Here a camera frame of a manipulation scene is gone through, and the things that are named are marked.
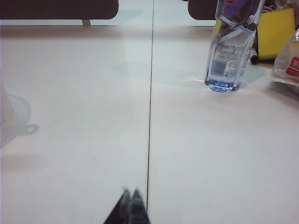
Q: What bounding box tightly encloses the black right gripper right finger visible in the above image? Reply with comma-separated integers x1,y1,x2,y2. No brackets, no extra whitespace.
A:
130,188,152,224

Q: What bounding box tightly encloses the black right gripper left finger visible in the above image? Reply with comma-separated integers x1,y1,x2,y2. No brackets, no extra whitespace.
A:
102,187,131,224

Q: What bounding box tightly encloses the round translucent plastic container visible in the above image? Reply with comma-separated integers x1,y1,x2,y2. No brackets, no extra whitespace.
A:
0,87,31,140

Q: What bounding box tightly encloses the clear plastic water bottle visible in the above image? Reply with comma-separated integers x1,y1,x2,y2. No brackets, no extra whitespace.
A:
205,0,266,93

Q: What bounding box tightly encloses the black marker pen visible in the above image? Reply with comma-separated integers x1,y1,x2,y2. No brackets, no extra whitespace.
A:
249,46,259,66

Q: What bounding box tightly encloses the narrow brown desk partition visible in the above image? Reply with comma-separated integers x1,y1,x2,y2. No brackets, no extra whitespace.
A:
188,0,220,21

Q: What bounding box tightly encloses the wide brown desk partition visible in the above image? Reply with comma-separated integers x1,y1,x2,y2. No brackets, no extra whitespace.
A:
0,0,119,21

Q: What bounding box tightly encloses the clear bag with red label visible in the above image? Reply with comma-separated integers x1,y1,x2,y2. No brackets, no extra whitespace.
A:
271,29,299,83

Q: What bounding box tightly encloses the yellow rectangular block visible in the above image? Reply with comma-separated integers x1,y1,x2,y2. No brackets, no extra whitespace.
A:
214,8,295,61

